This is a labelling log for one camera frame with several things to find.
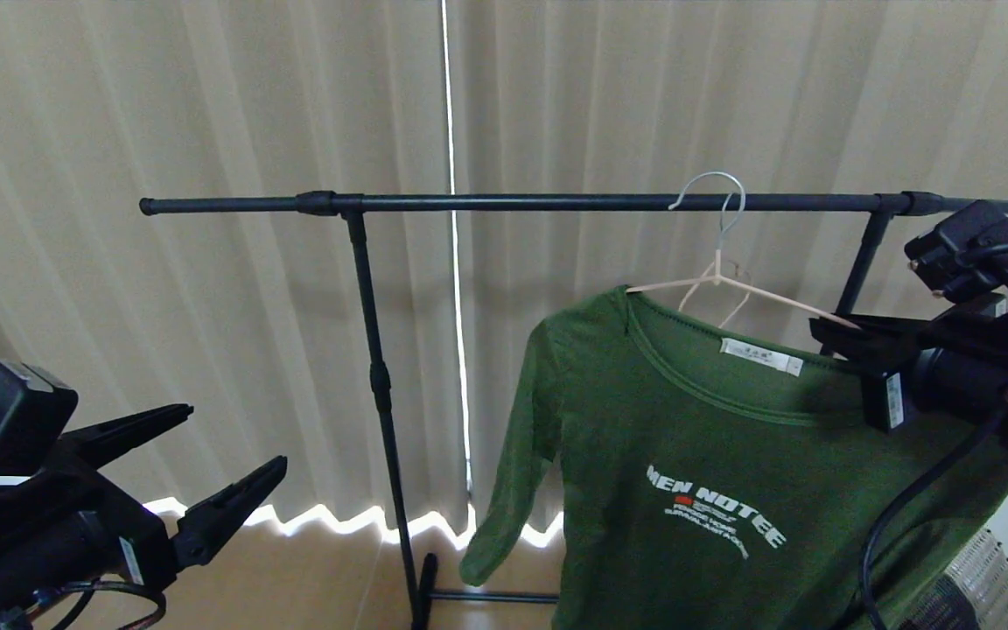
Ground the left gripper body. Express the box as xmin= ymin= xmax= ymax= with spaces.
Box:
xmin=0 ymin=436 xmax=179 ymax=630

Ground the white laundry basket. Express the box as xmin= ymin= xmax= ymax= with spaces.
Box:
xmin=902 ymin=525 xmax=1008 ymax=630

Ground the green long-sleeved shirt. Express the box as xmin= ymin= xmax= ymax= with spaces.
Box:
xmin=458 ymin=284 xmax=1008 ymax=630

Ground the black clothes rack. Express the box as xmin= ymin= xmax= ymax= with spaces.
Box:
xmin=138 ymin=190 xmax=1008 ymax=630

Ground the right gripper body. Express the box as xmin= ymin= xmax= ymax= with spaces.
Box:
xmin=861 ymin=344 xmax=1008 ymax=432

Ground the beige curtain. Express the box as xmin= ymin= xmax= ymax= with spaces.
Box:
xmin=0 ymin=0 xmax=1008 ymax=548

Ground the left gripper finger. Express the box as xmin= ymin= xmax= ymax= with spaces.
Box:
xmin=58 ymin=404 xmax=195 ymax=470
xmin=169 ymin=455 xmax=289 ymax=571

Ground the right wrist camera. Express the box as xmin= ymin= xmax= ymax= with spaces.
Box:
xmin=904 ymin=199 xmax=1008 ymax=329

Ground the black cable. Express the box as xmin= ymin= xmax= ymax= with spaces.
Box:
xmin=858 ymin=407 xmax=1008 ymax=630

